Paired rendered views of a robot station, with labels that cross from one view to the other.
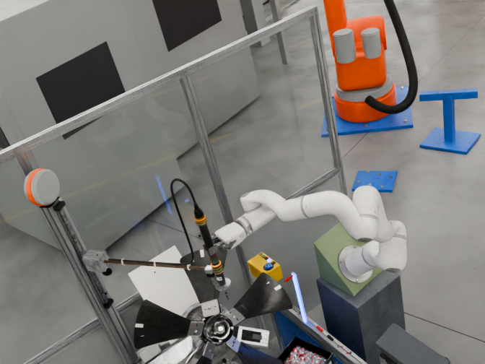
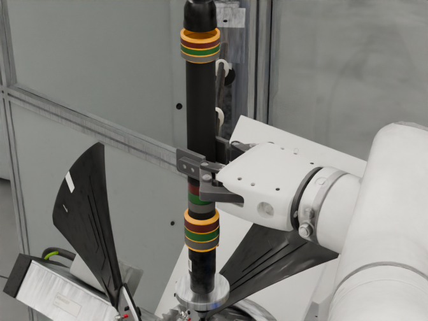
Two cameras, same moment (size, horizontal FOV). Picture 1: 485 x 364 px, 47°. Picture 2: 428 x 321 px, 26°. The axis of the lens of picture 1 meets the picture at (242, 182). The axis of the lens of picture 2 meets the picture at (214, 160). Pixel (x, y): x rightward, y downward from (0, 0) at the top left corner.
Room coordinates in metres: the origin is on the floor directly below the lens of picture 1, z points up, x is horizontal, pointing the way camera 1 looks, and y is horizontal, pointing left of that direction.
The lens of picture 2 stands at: (1.41, -0.66, 2.15)
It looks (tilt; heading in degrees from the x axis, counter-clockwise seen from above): 31 degrees down; 65
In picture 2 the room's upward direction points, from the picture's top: straight up
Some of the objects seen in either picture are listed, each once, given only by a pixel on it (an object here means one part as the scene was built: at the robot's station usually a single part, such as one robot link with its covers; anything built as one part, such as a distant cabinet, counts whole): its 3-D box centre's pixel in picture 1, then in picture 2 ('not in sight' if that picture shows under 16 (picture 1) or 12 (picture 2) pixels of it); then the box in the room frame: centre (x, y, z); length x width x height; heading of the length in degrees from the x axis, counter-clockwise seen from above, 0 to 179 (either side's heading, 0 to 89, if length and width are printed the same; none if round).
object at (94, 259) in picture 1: (95, 260); (225, 33); (2.09, 0.75, 1.47); 0.10 x 0.07 x 0.08; 62
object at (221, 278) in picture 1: (211, 248); (200, 158); (1.79, 0.20, 1.58); 0.04 x 0.04 x 0.46
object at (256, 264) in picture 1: (265, 270); not in sight; (2.22, 0.01, 1.02); 0.16 x 0.10 x 0.11; 27
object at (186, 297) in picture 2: (218, 276); (202, 258); (1.80, 0.20, 1.42); 0.09 x 0.07 x 0.10; 62
